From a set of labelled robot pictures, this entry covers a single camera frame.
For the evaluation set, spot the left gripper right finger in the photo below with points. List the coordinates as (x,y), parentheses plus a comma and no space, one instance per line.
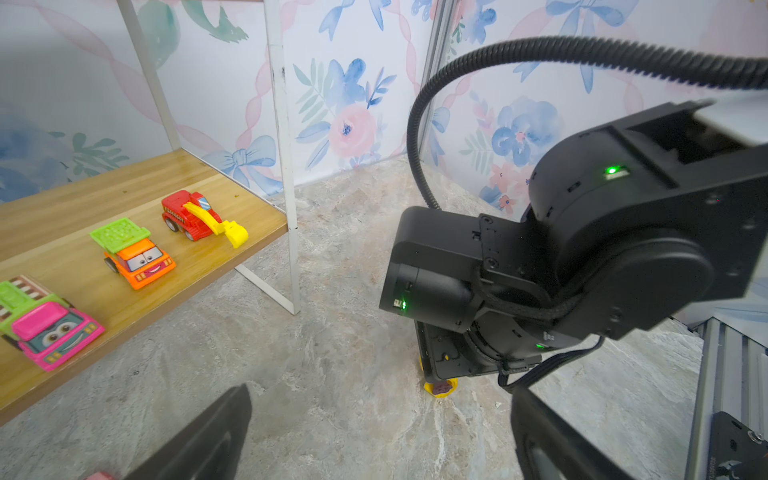
(547,447)

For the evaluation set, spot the pink pig toy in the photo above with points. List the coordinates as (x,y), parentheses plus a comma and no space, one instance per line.
(100,475)

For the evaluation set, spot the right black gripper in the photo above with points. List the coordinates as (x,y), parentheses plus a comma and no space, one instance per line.
(447,355)

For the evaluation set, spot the pink toy car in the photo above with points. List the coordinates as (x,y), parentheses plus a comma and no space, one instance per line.
(45,327)

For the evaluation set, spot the white frame wooden two-tier shelf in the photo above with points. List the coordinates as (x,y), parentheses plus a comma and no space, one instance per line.
(107,223)

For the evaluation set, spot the yellow figure toy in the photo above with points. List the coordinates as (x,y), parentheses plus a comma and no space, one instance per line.
(437,388)

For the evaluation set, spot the red yellow toy excavator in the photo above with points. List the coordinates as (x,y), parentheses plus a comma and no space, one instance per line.
(191,213)

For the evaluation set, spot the green orange toy truck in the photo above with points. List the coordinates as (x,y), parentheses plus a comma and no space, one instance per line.
(129,252)

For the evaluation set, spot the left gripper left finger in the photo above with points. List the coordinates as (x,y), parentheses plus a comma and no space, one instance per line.
(207,448)

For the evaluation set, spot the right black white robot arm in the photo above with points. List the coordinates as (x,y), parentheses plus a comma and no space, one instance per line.
(628,223)

